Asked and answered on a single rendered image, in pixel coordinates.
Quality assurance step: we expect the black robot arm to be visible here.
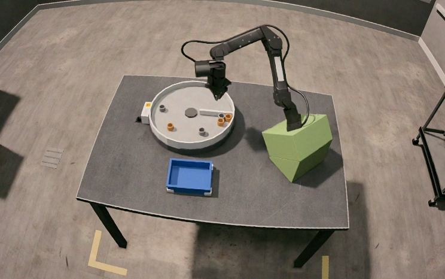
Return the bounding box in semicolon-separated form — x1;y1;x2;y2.
194;25;302;132

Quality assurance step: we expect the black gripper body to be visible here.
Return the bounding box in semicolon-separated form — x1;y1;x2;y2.
205;75;231;95

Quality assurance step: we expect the blue open tray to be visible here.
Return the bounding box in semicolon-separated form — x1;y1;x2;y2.
166;158;212;195

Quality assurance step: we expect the white round turntable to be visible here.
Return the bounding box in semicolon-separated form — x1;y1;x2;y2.
136;81;235;155

